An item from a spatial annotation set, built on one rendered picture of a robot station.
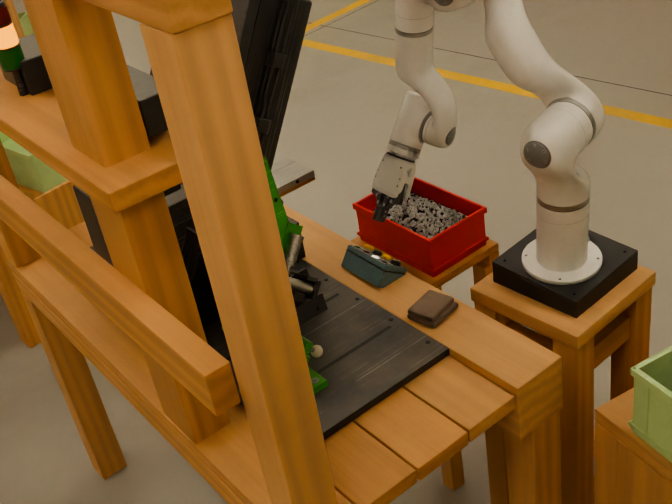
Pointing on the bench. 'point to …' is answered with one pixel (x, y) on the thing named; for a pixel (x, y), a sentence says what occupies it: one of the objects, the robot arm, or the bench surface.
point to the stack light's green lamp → (10, 59)
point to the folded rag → (432, 308)
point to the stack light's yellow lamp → (8, 38)
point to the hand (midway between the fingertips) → (380, 213)
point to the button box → (371, 267)
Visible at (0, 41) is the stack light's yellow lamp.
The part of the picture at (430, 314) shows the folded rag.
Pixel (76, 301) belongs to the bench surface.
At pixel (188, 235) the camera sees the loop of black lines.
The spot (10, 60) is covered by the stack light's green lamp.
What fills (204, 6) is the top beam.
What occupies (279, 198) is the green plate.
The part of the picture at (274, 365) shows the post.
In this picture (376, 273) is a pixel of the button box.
